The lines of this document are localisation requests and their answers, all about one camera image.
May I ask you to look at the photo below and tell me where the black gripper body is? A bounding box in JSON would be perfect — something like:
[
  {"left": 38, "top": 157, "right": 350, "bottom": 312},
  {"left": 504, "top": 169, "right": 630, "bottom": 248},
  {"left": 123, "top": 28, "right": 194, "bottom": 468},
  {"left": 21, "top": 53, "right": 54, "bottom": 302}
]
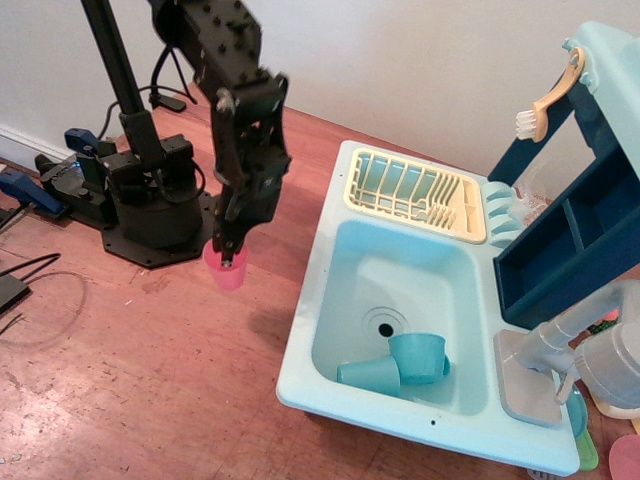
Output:
[{"left": 213, "top": 145, "right": 291, "bottom": 239}]

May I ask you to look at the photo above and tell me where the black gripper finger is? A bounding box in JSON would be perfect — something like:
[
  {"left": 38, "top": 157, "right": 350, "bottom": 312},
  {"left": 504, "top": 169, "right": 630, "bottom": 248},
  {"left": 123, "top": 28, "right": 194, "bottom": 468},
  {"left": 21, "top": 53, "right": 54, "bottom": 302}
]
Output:
[
  {"left": 211, "top": 220, "right": 224, "bottom": 252},
  {"left": 220, "top": 238, "right": 247, "bottom": 268}
]

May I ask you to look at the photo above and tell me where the pink plastic cup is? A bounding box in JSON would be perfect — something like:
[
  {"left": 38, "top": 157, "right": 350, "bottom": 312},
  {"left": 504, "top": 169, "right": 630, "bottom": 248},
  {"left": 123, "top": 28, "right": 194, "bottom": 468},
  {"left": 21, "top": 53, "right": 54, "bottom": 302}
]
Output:
[{"left": 202, "top": 240, "right": 249, "bottom": 291}]

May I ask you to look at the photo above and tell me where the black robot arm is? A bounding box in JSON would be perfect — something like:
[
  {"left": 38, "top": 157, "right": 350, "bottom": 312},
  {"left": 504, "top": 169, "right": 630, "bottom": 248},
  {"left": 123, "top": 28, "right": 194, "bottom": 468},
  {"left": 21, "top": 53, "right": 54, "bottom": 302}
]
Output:
[{"left": 83, "top": 1, "right": 291, "bottom": 269}]

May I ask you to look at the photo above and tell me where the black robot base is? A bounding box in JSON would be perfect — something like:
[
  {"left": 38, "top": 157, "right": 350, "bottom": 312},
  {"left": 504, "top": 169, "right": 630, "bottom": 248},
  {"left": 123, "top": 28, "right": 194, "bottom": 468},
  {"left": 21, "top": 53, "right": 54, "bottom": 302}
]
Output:
[{"left": 101, "top": 134, "right": 214, "bottom": 269}]

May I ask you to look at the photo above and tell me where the light blue toy sink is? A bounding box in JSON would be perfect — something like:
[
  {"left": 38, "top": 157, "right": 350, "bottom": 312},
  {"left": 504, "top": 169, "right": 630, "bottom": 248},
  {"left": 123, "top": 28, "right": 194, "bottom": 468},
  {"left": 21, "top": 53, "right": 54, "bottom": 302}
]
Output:
[{"left": 276, "top": 141, "right": 580, "bottom": 476}]

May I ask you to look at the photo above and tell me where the teal plastic cup lying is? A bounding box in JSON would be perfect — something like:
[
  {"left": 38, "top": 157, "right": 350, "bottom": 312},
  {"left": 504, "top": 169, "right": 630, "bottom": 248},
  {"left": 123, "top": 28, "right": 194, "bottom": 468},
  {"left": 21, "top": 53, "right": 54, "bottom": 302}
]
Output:
[{"left": 336, "top": 356, "right": 401, "bottom": 397}]

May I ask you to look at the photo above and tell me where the blue black clamp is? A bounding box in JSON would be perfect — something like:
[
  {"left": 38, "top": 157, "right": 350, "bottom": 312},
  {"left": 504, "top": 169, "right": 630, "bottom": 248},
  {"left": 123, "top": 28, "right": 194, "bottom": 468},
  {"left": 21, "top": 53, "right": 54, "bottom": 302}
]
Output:
[{"left": 34, "top": 128, "right": 117, "bottom": 229}]

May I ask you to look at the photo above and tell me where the cream dish rack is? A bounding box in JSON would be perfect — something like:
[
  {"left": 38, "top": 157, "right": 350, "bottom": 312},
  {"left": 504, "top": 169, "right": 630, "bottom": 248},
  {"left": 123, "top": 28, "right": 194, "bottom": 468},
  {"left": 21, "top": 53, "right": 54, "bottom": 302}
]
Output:
[{"left": 344, "top": 147, "right": 487, "bottom": 244}]

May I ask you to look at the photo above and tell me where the black flat device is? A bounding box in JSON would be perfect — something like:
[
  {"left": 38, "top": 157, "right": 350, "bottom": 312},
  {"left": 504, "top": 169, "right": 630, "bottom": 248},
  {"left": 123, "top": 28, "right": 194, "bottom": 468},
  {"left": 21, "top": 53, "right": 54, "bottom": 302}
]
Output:
[{"left": 0, "top": 274, "right": 31, "bottom": 314}]

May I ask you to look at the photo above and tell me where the tan dish brush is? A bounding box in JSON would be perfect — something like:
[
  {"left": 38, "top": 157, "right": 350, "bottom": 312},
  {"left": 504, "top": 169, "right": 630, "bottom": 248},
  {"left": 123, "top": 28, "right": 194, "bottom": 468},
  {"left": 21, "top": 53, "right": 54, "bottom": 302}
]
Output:
[{"left": 516, "top": 47, "right": 586, "bottom": 143}]

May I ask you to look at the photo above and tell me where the grey toy faucet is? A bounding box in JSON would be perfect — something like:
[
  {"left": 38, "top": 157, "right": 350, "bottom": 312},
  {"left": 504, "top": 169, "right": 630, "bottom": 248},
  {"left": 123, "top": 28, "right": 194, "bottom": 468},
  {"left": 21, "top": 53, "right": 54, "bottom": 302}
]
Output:
[{"left": 494, "top": 279, "right": 639, "bottom": 428}]

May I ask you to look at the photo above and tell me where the dark blue toy shelf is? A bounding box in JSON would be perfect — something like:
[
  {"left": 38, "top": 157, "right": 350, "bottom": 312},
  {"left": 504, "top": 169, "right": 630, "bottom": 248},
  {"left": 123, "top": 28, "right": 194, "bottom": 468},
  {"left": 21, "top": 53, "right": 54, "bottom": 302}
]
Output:
[{"left": 494, "top": 84, "right": 639, "bottom": 329}]

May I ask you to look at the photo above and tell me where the teal plastic plate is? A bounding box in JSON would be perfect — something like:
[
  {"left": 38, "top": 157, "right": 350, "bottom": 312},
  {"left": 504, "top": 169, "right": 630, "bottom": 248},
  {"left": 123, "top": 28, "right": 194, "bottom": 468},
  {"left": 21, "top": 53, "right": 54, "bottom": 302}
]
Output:
[{"left": 566, "top": 385, "right": 588, "bottom": 438}]

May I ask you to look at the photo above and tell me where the grey toy pot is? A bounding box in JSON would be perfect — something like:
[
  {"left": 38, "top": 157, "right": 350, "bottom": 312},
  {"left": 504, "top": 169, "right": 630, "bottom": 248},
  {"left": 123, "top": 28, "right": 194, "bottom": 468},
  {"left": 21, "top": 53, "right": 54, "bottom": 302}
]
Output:
[{"left": 575, "top": 322, "right": 639, "bottom": 409}]

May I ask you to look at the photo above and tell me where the green plastic plate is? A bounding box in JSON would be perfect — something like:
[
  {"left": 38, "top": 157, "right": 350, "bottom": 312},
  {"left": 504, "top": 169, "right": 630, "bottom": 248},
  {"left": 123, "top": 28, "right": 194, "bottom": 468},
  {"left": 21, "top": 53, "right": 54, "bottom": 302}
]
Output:
[{"left": 575, "top": 429, "right": 599, "bottom": 471}]

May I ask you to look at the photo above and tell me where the pink plate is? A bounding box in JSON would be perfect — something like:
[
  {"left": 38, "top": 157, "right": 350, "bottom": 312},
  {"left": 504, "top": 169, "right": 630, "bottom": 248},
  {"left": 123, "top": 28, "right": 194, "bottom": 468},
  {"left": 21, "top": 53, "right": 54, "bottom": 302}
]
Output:
[{"left": 609, "top": 435, "right": 640, "bottom": 480}]

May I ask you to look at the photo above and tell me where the black cable loop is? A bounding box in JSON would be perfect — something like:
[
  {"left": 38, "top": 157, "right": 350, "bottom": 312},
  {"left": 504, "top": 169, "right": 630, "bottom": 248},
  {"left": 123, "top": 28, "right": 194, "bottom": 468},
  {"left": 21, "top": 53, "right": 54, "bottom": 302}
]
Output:
[{"left": 0, "top": 252, "right": 89, "bottom": 349}]

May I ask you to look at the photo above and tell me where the blue clamp handle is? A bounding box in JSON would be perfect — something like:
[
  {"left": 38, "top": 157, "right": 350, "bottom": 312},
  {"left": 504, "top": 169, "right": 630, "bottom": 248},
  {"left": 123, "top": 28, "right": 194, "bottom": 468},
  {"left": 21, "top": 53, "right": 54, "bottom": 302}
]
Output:
[{"left": 1, "top": 170, "right": 65, "bottom": 217}]

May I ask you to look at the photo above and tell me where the teal cup with handle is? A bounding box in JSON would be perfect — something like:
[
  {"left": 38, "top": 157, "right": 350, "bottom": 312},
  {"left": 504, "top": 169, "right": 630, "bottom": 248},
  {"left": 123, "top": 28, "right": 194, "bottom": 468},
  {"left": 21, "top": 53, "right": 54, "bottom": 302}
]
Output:
[{"left": 388, "top": 333, "right": 450, "bottom": 385}]

